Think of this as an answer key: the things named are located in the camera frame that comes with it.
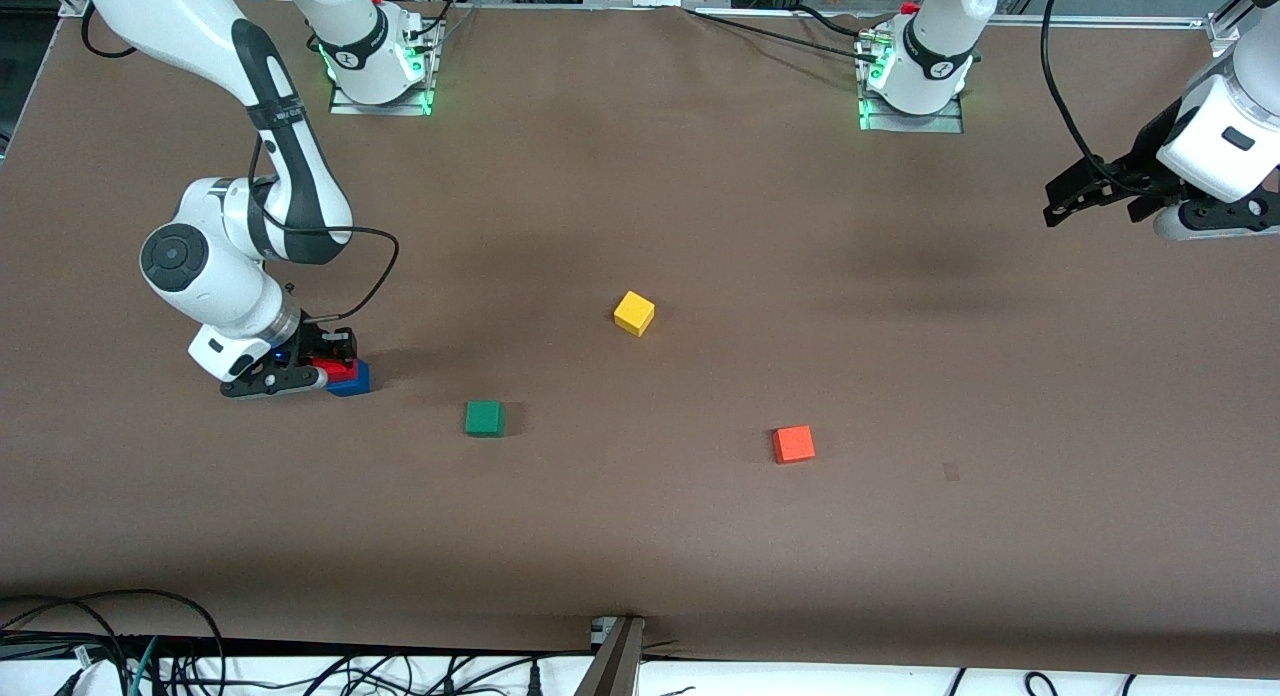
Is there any long black table cable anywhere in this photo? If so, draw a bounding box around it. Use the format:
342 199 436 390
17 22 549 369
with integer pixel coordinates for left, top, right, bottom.
690 9 871 55

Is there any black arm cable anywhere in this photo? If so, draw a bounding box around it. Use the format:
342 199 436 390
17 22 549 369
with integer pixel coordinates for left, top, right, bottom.
1040 0 1111 167
80 1 401 325

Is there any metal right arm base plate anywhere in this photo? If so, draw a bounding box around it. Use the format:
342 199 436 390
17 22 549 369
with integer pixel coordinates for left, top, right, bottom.
330 16 441 117

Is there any metal corner bracket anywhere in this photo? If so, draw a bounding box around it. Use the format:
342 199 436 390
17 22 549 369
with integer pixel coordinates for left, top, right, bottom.
1208 11 1246 59

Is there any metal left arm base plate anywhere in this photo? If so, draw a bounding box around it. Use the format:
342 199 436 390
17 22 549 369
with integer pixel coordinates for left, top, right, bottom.
858 31 966 135

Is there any orange block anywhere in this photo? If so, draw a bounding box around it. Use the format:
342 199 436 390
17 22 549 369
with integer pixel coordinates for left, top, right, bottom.
771 424 816 466

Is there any teal cable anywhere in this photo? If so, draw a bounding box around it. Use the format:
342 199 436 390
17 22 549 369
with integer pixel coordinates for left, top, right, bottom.
128 636 161 696

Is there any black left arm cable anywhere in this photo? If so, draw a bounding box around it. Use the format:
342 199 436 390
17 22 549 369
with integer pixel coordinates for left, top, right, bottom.
1040 0 1111 167

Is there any short black table cable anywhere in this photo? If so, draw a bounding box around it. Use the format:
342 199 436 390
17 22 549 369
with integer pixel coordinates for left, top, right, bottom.
790 4 871 39

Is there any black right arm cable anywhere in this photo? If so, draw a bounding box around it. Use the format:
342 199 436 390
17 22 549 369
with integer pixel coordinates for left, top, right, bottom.
80 1 401 325

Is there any metal camera mount pole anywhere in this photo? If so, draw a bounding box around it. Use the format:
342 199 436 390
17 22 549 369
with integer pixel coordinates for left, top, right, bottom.
575 616 646 696

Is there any yellow block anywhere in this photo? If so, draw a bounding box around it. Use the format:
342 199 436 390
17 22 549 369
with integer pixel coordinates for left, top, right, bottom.
613 290 657 338

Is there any aluminium frame rail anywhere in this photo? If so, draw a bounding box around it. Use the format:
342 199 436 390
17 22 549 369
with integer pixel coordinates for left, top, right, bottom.
1000 14 1216 29

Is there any black looped cable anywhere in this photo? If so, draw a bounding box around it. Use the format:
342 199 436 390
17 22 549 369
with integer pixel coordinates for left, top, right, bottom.
0 589 226 696

